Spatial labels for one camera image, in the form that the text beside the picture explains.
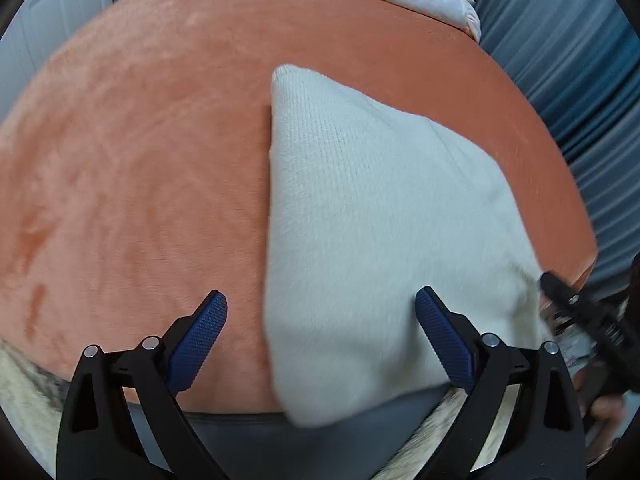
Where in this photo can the blue pleated curtain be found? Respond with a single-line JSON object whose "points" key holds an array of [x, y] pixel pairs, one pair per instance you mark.
{"points": [[575, 60]]}

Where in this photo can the person's right hand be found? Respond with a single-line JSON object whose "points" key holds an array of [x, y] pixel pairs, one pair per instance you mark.
{"points": [[607, 406]]}

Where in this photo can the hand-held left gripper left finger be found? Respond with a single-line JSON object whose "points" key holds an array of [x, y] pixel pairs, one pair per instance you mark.
{"points": [[197, 340]]}

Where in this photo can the white wardrobe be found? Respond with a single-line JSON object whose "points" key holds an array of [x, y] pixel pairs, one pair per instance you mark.
{"points": [[60, 5]]}

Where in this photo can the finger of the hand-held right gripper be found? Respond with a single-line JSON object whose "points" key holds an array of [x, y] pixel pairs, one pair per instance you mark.
{"points": [[575, 302]]}

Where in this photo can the orange plush blanket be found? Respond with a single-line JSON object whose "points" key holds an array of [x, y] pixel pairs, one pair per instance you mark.
{"points": [[125, 160]]}

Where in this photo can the cream fluffy rug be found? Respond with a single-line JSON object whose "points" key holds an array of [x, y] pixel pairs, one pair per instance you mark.
{"points": [[25, 395]]}

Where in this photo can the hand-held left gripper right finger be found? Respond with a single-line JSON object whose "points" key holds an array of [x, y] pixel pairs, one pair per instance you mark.
{"points": [[445, 340]]}

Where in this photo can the floral printed bag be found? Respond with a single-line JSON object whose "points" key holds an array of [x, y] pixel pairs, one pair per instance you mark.
{"points": [[580, 350]]}

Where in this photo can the cream knit cardigan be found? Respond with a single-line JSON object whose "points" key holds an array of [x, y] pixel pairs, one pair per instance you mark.
{"points": [[375, 220]]}

